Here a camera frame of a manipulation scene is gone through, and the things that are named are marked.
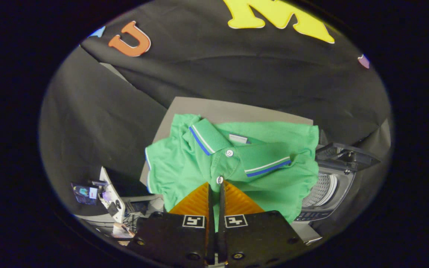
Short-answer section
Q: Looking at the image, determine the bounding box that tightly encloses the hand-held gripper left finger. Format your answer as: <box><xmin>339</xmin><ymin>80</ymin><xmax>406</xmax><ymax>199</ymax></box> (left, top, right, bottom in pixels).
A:
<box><xmin>127</xmin><ymin>182</ymin><xmax>215</xmax><ymax>268</ymax></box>

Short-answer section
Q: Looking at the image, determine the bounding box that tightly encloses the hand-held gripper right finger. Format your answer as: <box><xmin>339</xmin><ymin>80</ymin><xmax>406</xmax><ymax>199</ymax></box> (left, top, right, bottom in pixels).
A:
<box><xmin>218</xmin><ymin>181</ymin><xmax>308</xmax><ymax>268</ymax></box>

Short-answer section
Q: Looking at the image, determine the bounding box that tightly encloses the green polo shirt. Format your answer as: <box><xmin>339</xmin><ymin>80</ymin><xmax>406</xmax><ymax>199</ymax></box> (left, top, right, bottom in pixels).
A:
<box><xmin>144</xmin><ymin>114</ymin><xmax>320</xmax><ymax>224</ymax></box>

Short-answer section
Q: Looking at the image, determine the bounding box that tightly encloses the grey washing machine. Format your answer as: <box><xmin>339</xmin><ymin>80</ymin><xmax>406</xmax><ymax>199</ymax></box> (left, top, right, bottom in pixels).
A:
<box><xmin>295</xmin><ymin>166</ymin><xmax>356</xmax><ymax>223</ymax></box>

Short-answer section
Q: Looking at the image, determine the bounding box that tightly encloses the dark washing machine lid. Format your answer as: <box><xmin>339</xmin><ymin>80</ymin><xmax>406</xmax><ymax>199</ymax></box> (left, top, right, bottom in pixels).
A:
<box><xmin>316</xmin><ymin>143</ymin><xmax>382</xmax><ymax>172</ymax></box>

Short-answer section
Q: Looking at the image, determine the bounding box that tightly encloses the white equipment stand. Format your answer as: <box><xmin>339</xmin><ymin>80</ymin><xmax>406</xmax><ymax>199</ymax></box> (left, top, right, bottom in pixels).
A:
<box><xmin>99</xmin><ymin>166</ymin><xmax>163</xmax><ymax>224</ymax></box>

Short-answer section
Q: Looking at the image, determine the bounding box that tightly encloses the small grey cabinet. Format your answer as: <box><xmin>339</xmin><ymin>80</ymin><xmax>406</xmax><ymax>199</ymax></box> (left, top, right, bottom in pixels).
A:
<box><xmin>140</xmin><ymin>97</ymin><xmax>323</xmax><ymax>246</ymax></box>

